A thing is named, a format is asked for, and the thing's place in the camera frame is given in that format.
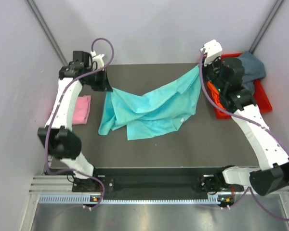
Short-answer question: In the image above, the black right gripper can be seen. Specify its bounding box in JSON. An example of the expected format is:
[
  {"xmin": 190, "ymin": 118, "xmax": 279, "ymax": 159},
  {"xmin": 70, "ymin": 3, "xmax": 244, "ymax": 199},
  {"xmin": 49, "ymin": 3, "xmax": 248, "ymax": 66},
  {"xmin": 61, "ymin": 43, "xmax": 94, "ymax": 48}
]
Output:
[{"xmin": 197, "ymin": 55, "xmax": 225, "ymax": 92}]

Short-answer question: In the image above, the teal t shirt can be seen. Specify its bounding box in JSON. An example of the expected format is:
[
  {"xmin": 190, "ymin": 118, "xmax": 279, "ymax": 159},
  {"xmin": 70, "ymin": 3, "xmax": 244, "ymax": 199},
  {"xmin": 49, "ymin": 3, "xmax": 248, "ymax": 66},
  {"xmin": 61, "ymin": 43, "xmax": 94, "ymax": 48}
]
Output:
[{"xmin": 98, "ymin": 66, "xmax": 201, "ymax": 141}]

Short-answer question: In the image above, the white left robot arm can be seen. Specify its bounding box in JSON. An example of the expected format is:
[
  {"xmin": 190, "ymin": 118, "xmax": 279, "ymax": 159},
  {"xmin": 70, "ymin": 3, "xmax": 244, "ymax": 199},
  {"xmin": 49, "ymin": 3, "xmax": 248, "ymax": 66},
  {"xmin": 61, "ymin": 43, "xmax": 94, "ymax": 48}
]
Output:
[{"xmin": 37, "ymin": 51, "xmax": 112, "ymax": 191}]

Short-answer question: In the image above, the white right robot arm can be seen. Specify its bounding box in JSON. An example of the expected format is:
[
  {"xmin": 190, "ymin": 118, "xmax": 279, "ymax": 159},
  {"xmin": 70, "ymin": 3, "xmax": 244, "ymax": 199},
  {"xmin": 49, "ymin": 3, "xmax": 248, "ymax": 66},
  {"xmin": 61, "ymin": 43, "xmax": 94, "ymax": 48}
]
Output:
[{"xmin": 200, "ymin": 55, "xmax": 289, "ymax": 196}]

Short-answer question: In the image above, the orange t shirt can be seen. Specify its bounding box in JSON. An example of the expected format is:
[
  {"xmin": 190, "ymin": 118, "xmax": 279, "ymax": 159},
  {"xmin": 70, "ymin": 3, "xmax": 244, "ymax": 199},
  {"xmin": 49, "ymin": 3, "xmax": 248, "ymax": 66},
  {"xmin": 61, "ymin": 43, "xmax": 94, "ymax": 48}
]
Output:
[{"xmin": 207, "ymin": 81, "xmax": 224, "ymax": 109}]

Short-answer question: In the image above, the pink folded t shirt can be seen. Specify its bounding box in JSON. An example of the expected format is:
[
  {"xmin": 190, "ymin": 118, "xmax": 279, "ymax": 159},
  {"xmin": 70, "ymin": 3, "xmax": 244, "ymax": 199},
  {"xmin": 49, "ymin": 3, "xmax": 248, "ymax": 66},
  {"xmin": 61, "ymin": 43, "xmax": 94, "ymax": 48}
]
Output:
[{"xmin": 72, "ymin": 95, "xmax": 91, "ymax": 125}]

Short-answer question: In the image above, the grey blue t shirt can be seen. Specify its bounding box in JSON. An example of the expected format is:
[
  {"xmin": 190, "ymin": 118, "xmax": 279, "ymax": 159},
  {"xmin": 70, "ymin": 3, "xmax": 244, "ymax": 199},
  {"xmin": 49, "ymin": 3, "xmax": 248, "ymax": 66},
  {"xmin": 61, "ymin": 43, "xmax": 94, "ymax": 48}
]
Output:
[{"xmin": 238, "ymin": 51, "xmax": 266, "ymax": 94}]

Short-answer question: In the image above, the red plastic bin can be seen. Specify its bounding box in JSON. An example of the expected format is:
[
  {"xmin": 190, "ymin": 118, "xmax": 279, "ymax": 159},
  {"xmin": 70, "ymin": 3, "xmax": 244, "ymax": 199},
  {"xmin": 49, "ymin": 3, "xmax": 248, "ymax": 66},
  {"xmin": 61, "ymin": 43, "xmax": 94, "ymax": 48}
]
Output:
[{"xmin": 213, "ymin": 52, "xmax": 273, "ymax": 120}]

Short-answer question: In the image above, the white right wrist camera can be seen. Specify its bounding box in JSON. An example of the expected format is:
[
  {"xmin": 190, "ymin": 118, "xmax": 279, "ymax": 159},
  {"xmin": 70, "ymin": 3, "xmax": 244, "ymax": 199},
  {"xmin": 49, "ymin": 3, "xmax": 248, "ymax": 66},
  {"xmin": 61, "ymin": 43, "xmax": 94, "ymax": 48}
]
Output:
[{"xmin": 200, "ymin": 39, "xmax": 223, "ymax": 66}]

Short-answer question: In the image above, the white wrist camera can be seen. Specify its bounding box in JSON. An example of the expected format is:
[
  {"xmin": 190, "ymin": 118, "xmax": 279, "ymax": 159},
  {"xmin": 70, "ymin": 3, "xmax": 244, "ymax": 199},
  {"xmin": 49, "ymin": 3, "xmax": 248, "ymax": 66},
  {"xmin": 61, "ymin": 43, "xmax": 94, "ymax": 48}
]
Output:
[
  {"xmin": 90, "ymin": 51, "xmax": 105, "ymax": 70},
  {"xmin": 200, "ymin": 39, "xmax": 223, "ymax": 66}
]

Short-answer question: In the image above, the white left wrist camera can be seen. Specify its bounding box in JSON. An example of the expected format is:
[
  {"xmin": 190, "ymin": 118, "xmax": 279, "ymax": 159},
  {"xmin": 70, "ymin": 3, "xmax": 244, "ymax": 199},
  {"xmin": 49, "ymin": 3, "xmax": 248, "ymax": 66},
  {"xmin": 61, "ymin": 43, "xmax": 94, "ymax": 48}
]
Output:
[{"xmin": 90, "ymin": 51, "xmax": 105, "ymax": 70}]

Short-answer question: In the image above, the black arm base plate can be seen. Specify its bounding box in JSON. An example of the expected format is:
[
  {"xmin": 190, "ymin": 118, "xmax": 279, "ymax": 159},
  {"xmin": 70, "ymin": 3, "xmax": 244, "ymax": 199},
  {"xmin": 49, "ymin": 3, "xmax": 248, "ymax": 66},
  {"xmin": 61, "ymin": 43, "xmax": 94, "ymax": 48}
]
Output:
[{"xmin": 72, "ymin": 175, "xmax": 243, "ymax": 193}]

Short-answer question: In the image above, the aluminium frame rail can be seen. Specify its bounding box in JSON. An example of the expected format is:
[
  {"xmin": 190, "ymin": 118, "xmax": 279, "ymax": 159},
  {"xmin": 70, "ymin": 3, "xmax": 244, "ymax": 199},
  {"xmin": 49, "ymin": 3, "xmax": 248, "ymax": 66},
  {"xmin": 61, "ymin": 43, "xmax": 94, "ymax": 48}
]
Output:
[{"xmin": 28, "ymin": 173, "xmax": 289, "ymax": 195}]

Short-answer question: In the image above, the grey slotted cable duct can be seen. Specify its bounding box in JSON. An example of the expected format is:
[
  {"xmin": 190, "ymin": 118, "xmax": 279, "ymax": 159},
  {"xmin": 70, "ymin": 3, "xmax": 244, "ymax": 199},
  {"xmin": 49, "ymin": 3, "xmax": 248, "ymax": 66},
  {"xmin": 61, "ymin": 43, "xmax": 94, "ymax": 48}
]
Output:
[{"xmin": 39, "ymin": 194, "xmax": 231, "ymax": 205}]

